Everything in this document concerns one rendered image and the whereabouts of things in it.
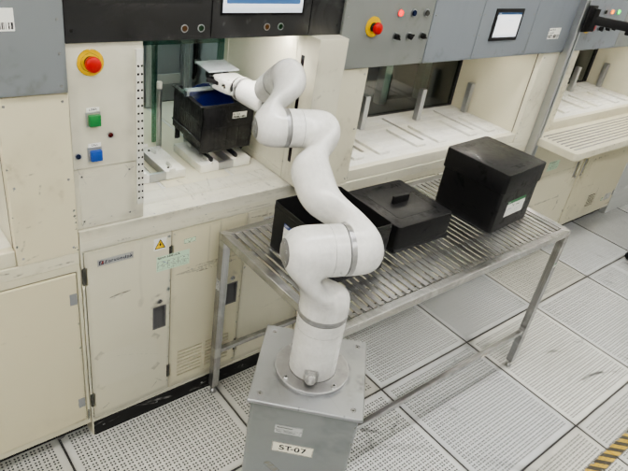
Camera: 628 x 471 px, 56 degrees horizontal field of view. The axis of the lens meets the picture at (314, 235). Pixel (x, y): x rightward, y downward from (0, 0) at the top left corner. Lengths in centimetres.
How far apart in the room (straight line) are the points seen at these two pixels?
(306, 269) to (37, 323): 96
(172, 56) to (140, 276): 114
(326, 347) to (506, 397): 154
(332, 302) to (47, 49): 89
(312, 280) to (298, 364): 28
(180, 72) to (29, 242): 127
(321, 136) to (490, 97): 189
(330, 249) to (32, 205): 84
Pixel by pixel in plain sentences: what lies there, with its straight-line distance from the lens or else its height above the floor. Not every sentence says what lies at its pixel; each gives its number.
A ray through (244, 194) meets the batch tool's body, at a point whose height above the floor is 87.
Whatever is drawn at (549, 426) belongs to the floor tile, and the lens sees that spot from 280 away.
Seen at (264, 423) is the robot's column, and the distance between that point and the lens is 151.
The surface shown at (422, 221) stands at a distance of 209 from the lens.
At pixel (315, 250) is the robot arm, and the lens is 124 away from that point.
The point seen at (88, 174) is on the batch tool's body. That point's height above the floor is 104.
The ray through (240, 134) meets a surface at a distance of 219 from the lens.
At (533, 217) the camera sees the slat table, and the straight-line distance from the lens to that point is 262.
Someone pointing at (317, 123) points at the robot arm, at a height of 130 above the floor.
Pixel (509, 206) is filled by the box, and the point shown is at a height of 86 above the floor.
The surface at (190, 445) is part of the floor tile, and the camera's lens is 233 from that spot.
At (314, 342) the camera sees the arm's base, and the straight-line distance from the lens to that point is 140.
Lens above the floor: 182
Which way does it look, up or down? 31 degrees down
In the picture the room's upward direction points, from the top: 10 degrees clockwise
